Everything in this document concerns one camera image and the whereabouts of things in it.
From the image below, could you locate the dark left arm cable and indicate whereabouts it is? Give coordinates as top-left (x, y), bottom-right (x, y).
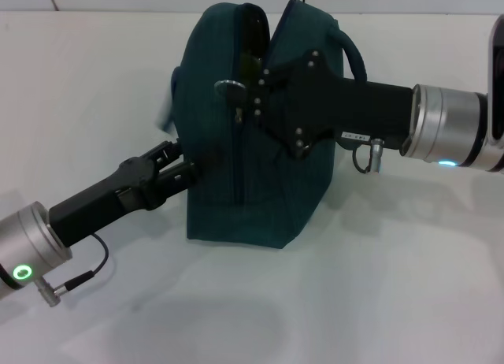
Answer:
top-left (54, 233), bottom-right (110, 295)

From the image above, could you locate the dark teal insulated lunch bag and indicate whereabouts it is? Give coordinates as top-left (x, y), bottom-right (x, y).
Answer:
top-left (157, 1), bottom-right (369, 249)

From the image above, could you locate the dark right arm cable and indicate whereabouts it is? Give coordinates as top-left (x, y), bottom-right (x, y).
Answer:
top-left (351, 137), bottom-right (387, 175)

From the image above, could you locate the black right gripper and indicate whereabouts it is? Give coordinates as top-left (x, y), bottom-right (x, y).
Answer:
top-left (220, 50), bottom-right (419, 161)

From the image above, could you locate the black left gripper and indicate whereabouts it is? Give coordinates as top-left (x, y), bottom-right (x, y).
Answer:
top-left (47, 139), bottom-right (224, 249)

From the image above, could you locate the dark arm cable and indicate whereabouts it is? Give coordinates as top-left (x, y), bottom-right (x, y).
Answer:
top-left (54, 233), bottom-right (110, 295)
top-left (351, 137), bottom-right (387, 175)

